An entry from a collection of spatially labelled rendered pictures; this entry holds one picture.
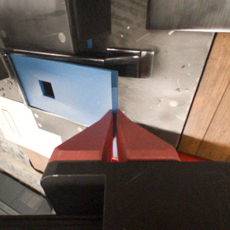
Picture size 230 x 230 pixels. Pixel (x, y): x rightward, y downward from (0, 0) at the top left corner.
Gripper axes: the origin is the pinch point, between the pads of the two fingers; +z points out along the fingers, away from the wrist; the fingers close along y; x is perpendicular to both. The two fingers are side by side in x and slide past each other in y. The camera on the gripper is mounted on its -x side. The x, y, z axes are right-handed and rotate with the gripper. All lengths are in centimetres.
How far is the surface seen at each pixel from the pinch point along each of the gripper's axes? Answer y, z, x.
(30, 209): 228, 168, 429
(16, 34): 10.3, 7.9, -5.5
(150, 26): -3.9, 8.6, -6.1
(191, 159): -12.5, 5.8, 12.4
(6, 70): 24.2, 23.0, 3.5
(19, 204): 264, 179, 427
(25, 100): 12.4, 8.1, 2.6
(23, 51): 9.7, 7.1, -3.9
